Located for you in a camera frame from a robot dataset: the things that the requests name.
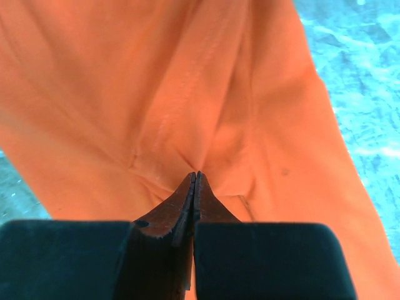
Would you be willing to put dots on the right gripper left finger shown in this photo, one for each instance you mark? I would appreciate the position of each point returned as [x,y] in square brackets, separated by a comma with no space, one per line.
[170,219]

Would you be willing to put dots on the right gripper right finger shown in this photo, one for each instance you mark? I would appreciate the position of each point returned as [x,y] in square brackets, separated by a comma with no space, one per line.
[210,215]

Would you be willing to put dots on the orange t shirt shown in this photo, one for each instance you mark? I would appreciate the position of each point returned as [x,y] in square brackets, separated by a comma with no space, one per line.
[107,105]

